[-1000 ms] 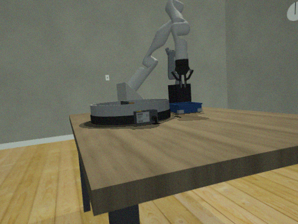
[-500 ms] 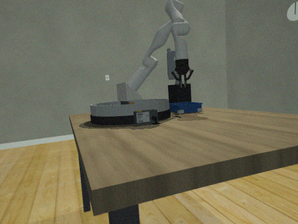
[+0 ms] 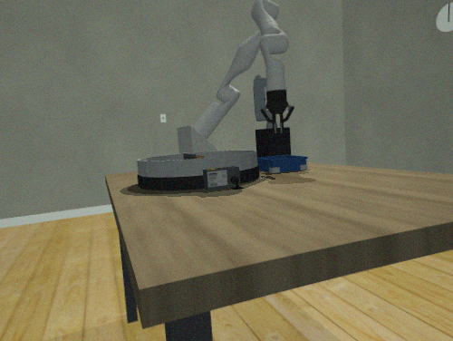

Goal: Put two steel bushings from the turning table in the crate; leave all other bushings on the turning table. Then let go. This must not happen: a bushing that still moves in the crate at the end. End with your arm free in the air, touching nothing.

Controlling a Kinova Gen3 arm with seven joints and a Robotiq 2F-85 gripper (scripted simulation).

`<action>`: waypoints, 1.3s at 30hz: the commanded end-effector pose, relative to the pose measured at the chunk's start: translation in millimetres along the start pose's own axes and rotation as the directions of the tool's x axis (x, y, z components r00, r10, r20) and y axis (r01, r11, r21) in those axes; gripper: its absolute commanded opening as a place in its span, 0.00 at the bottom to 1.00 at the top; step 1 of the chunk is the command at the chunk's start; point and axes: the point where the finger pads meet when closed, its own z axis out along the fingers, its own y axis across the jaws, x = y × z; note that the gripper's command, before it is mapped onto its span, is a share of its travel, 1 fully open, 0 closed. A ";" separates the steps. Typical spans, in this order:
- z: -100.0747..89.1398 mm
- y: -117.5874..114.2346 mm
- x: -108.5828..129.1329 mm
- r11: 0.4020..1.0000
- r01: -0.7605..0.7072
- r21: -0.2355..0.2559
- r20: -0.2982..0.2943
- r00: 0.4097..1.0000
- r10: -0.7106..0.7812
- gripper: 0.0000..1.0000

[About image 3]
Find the blue crate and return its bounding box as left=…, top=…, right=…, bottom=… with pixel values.
left=257, top=155, right=308, bottom=173

